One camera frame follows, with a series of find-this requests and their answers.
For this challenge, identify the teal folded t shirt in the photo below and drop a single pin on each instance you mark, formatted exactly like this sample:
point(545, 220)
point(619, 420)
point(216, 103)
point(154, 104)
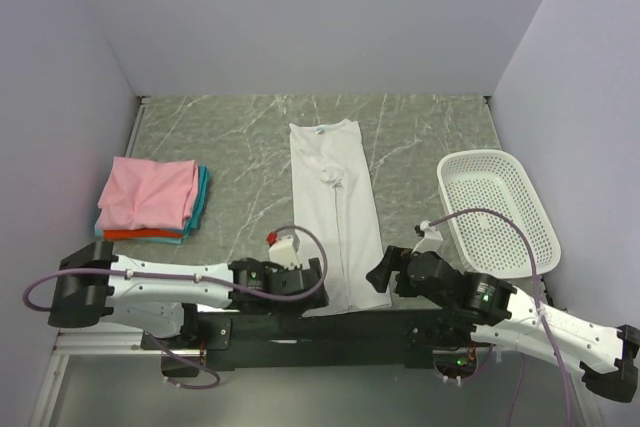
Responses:
point(194, 221)

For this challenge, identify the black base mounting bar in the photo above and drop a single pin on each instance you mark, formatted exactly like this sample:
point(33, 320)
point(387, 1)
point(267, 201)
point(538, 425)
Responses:
point(409, 338)

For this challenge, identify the orange folded t shirt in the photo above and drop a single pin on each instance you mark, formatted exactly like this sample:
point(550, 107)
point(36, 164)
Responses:
point(144, 233)

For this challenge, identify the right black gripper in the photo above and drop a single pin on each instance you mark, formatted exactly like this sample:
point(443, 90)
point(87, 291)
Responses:
point(393, 259)

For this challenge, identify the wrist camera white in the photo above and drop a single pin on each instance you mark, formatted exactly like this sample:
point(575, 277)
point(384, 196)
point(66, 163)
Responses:
point(430, 238)
point(283, 250)

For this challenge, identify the pink folded t shirt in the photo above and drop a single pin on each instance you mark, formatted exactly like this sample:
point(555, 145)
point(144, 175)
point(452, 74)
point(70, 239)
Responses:
point(142, 194)

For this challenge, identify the white perforated plastic basket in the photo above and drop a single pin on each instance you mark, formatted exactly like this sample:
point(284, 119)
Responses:
point(495, 180)

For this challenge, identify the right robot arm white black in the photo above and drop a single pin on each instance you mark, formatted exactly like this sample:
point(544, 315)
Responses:
point(490, 310)

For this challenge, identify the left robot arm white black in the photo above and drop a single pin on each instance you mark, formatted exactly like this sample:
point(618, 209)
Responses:
point(96, 285)

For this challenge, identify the white t shirt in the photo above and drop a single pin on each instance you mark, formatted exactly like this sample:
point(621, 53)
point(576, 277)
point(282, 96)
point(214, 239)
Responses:
point(333, 198)

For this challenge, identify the aluminium extrusion rail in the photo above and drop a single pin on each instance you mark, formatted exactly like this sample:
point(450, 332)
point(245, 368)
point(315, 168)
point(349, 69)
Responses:
point(109, 343)

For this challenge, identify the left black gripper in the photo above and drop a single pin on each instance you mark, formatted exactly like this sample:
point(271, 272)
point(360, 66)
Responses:
point(300, 307)

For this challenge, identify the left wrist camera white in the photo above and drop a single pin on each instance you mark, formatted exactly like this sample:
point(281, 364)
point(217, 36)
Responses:
point(283, 250)

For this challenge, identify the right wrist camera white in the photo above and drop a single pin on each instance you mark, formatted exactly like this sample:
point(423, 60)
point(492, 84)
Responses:
point(430, 238)

